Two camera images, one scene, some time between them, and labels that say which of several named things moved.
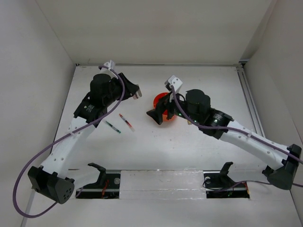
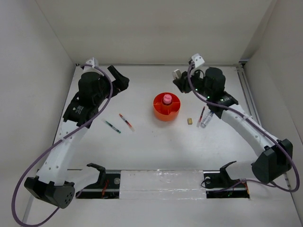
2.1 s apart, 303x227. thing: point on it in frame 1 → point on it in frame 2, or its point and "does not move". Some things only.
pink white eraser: [138, 94] → [176, 74]
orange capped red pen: [127, 122] does not move
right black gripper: [157, 113] → [182, 83]
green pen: [112, 126] does not move
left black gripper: [130, 89] → [121, 82]
